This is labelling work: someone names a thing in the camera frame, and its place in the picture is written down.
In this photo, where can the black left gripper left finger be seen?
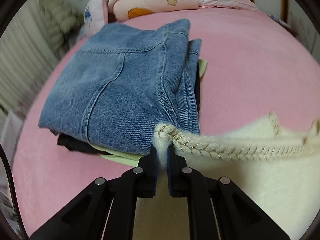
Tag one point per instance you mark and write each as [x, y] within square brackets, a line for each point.
[105, 209]

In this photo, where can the folded black garment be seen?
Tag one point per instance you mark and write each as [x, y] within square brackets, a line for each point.
[75, 145]

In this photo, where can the beige puffer jacket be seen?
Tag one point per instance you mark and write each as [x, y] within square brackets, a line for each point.
[61, 20]

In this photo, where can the pink bed sheet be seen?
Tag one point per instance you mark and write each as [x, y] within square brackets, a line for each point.
[255, 67]

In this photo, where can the small pink printed pillow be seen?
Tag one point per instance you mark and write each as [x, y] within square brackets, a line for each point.
[95, 16]

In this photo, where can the folded blue denim jeans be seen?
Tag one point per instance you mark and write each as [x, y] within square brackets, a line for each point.
[124, 81]

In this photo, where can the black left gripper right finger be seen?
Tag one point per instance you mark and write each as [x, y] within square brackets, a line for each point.
[217, 208]

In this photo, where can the white fuzzy knit cardigan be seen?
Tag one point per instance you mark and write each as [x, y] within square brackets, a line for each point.
[276, 167]

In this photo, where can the folded pale green garment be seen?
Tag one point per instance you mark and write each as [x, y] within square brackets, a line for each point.
[133, 159]

